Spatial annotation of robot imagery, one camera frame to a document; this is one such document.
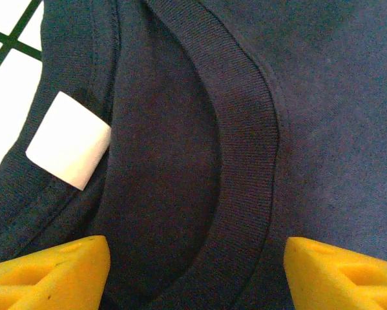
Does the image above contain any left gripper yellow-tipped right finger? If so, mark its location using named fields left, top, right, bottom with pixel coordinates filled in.
left=283, top=236, right=387, bottom=310

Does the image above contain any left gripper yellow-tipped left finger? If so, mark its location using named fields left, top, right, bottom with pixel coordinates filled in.
left=0, top=235, right=112, bottom=310

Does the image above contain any navy blue t-shirt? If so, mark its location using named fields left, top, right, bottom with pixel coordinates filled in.
left=0, top=0, right=387, bottom=310

